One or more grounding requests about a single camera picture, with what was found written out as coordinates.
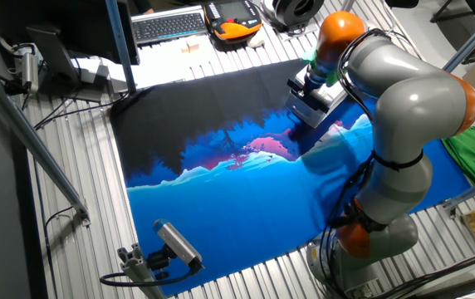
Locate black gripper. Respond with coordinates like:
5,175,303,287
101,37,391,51
301,72,326,96

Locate white plastic drawer cabinet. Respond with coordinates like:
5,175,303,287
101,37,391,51
285,61,349,129

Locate black round speaker object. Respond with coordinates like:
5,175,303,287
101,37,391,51
271,0,326,28

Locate orange black teach pendant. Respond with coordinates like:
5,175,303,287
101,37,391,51
203,0,263,42

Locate blue black printed mat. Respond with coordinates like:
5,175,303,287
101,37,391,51
109,57,473,297

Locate black computer keyboard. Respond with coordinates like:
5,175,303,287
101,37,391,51
130,4,208,46

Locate green cloth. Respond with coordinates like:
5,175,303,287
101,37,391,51
440,124,475,204

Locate black computer monitor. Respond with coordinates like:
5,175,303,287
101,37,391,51
0,0,141,103

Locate dark metal bar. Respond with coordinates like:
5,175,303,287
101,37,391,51
405,272,475,299

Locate short aluminium profile piece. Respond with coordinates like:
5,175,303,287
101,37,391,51
116,243,166,299

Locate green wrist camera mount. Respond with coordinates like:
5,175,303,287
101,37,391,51
301,49,340,87

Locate grey flat base plate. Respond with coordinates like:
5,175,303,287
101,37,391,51
278,20,321,42

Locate thin black cable band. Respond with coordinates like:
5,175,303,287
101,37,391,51
370,149,424,172

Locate wide black cable strap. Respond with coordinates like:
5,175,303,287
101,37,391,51
328,203,388,233

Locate blue metal post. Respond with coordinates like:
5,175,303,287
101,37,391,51
104,0,139,95

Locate silver camera with blue cap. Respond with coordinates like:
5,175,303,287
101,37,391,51
152,218,205,275

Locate black camera ball mount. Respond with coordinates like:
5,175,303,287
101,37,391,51
145,243,173,280

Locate thin black monitor cables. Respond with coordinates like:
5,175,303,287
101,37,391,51
33,91,130,130

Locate black camera cable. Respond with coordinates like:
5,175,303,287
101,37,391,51
0,60,29,96
99,259,205,288

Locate small silver camera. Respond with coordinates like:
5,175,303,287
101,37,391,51
12,43,42,95

